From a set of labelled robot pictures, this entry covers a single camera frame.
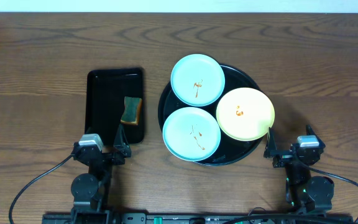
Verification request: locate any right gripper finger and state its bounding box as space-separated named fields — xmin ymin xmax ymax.
xmin=306 ymin=124 xmax=317 ymax=136
xmin=264 ymin=128 xmax=277 ymax=157

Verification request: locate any orange green scrub sponge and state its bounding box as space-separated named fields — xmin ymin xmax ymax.
xmin=121 ymin=96 xmax=142 ymax=126

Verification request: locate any yellow plate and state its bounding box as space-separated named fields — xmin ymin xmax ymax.
xmin=216 ymin=87 xmax=275 ymax=141

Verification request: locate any light blue plate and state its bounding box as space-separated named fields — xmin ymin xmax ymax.
xmin=170 ymin=54 xmax=226 ymax=107
xmin=162 ymin=107 xmax=221 ymax=162

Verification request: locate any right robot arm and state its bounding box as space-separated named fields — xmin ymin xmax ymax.
xmin=264 ymin=125 xmax=334 ymax=215

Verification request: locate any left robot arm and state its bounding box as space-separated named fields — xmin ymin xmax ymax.
xmin=70 ymin=124 xmax=131 ymax=223

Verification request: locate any black rectangular tray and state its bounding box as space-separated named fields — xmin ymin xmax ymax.
xmin=85 ymin=68 xmax=145 ymax=146

